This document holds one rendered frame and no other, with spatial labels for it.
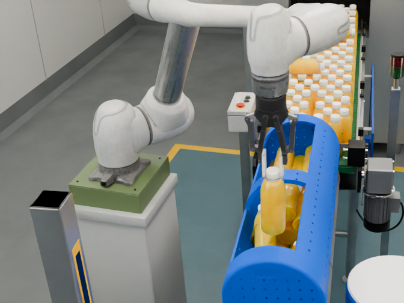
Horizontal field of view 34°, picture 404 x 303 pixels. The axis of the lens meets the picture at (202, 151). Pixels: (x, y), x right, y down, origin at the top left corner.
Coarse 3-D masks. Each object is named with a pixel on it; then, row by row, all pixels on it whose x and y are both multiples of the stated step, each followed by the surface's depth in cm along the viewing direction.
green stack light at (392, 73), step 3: (390, 66) 287; (390, 69) 288; (393, 69) 286; (396, 69) 285; (399, 69) 285; (402, 69) 285; (390, 72) 288; (393, 72) 287; (396, 72) 286; (399, 72) 286; (402, 72) 286; (390, 75) 289; (393, 75) 287; (396, 75) 287; (399, 75) 286; (402, 75) 287
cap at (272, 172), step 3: (267, 168) 174; (270, 168) 174; (273, 168) 174; (276, 168) 174; (279, 168) 173; (267, 171) 173; (270, 171) 173; (273, 171) 172; (276, 171) 172; (279, 171) 172; (267, 174) 173; (270, 174) 172; (273, 174) 171; (276, 174) 172; (279, 174) 172; (267, 177) 173; (270, 177) 172; (273, 177) 172; (276, 177) 172; (279, 177) 173
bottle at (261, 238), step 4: (256, 216) 207; (260, 216) 205; (256, 220) 205; (260, 220) 204; (256, 224) 205; (260, 224) 204; (256, 228) 204; (260, 228) 203; (256, 232) 203; (260, 232) 202; (256, 236) 203; (260, 236) 201; (264, 236) 201; (268, 236) 201; (272, 236) 202; (276, 236) 203; (256, 240) 202; (260, 240) 201; (264, 240) 200; (268, 240) 200; (272, 240) 201; (276, 240) 202; (256, 244) 202; (260, 244) 200; (264, 244) 200; (268, 244) 200; (272, 244) 200; (276, 244) 202
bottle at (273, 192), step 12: (264, 180) 175; (276, 180) 172; (264, 192) 174; (276, 192) 173; (264, 204) 176; (276, 204) 174; (264, 216) 178; (276, 216) 176; (264, 228) 180; (276, 228) 178
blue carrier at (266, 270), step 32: (288, 128) 251; (320, 128) 241; (320, 160) 223; (256, 192) 213; (320, 192) 208; (320, 224) 195; (256, 256) 177; (288, 256) 176; (320, 256) 184; (224, 288) 182; (256, 288) 180; (288, 288) 177; (320, 288) 175
